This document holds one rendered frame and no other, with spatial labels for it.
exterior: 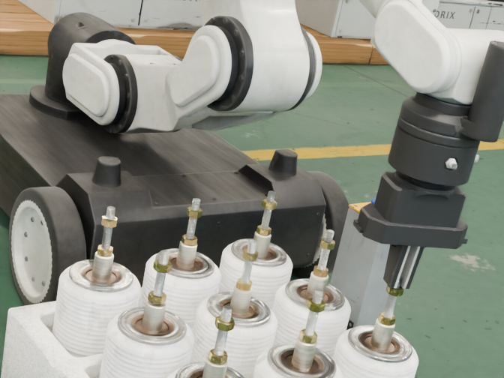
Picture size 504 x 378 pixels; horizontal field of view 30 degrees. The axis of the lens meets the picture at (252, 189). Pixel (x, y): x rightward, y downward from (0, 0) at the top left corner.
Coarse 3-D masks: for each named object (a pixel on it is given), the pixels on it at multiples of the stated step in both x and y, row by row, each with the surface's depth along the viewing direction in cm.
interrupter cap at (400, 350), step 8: (352, 328) 110; (360, 328) 110; (368, 328) 111; (352, 336) 108; (360, 336) 109; (368, 336) 109; (392, 336) 110; (400, 336) 110; (352, 344) 106; (360, 344) 107; (368, 344) 108; (392, 344) 109; (400, 344) 109; (408, 344) 109; (360, 352) 106; (368, 352) 105; (376, 352) 106; (384, 352) 106; (392, 352) 107; (400, 352) 107; (408, 352) 107; (376, 360) 105; (384, 360) 105; (392, 360) 105; (400, 360) 105
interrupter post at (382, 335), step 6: (378, 324) 107; (378, 330) 107; (384, 330) 106; (390, 330) 106; (372, 336) 108; (378, 336) 107; (384, 336) 107; (390, 336) 107; (372, 342) 108; (378, 342) 107; (384, 342) 107; (378, 348) 107; (384, 348) 107
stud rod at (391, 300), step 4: (400, 276) 105; (400, 280) 105; (400, 284) 105; (396, 288) 105; (388, 296) 106; (392, 296) 106; (396, 296) 106; (388, 300) 106; (392, 300) 106; (396, 300) 106; (388, 304) 106; (392, 304) 106; (388, 308) 106; (392, 308) 106; (384, 312) 107; (388, 312) 106; (392, 312) 106; (388, 316) 106
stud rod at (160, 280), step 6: (162, 252) 99; (168, 252) 99; (162, 258) 99; (168, 258) 99; (162, 264) 99; (156, 276) 100; (162, 276) 100; (156, 282) 100; (162, 282) 100; (156, 288) 100; (162, 288) 100; (156, 294) 100
